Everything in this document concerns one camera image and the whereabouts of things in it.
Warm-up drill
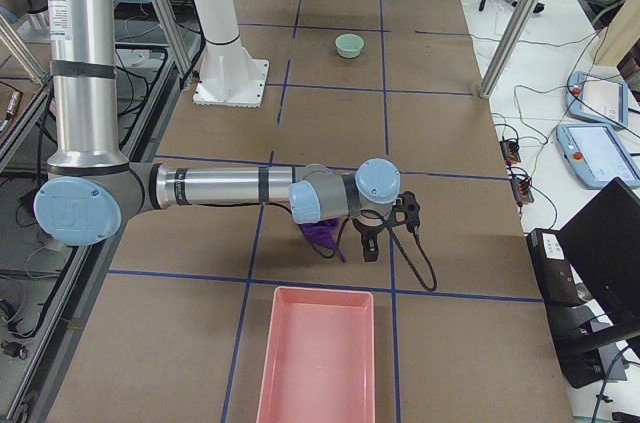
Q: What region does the black camera cable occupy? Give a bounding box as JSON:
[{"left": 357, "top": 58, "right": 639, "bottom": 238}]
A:
[{"left": 372, "top": 207, "right": 439, "bottom": 292}]

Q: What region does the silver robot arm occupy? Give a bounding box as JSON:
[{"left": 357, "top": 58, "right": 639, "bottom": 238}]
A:
[{"left": 34, "top": 0, "right": 401, "bottom": 261}]

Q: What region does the orange connector board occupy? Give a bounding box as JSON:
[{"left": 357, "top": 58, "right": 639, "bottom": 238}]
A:
[
  {"left": 510, "top": 174, "right": 534, "bottom": 206},
  {"left": 500, "top": 139, "right": 521, "bottom": 166}
]

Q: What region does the green bowl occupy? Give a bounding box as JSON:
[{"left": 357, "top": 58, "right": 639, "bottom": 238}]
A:
[{"left": 334, "top": 33, "right": 365, "bottom": 59}]

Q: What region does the lower teach pendant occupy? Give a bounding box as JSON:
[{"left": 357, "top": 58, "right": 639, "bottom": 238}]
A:
[{"left": 555, "top": 123, "right": 639, "bottom": 189}]

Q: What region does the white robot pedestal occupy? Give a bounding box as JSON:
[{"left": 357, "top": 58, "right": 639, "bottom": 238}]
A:
[{"left": 194, "top": 0, "right": 269, "bottom": 108}]

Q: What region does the upper orange connector board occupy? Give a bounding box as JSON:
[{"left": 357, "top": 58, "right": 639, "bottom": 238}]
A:
[{"left": 500, "top": 139, "right": 521, "bottom": 166}]

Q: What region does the white side table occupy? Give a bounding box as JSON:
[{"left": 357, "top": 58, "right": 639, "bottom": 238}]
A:
[{"left": 461, "top": 0, "right": 639, "bottom": 419}]

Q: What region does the pink plastic tray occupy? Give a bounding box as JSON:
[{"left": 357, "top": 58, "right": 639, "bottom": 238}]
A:
[{"left": 256, "top": 286, "right": 376, "bottom": 422}]

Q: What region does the purple cloth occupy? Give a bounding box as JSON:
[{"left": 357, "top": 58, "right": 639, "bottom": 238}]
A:
[{"left": 299, "top": 218, "right": 349, "bottom": 263}]

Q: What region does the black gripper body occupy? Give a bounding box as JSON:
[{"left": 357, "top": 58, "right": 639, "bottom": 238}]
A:
[{"left": 353, "top": 215, "right": 384, "bottom": 244}]

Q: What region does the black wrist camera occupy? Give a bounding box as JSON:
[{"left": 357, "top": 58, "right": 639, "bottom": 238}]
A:
[{"left": 396, "top": 191, "right": 421, "bottom": 236}]

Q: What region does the upper teach pendant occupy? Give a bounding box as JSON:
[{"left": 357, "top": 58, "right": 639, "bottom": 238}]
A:
[{"left": 566, "top": 71, "right": 630, "bottom": 129}]

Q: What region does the black monitor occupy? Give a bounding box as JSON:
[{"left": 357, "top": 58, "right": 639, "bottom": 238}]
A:
[{"left": 557, "top": 177, "right": 639, "bottom": 323}]

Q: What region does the lower orange connector board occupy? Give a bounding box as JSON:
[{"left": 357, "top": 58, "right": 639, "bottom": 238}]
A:
[{"left": 510, "top": 174, "right": 534, "bottom": 206}]

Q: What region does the black box device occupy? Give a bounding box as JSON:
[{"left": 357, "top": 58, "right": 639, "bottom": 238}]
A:
[{"left": 526, "top": 228, "right": 582, "bottom": 307}]

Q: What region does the teach pendant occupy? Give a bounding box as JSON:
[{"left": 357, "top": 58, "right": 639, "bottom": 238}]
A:
[
  {"left": 566, "top": 71, "right": 630, "bottom": 129},
  {"left": 555, "top": 123, "right": 639, "bottom": 189}
]

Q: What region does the aluminium frame post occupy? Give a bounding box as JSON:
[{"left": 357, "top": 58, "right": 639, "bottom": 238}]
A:
[{"left": 479, "top": 0, "right": 539, "bottom": 99}]

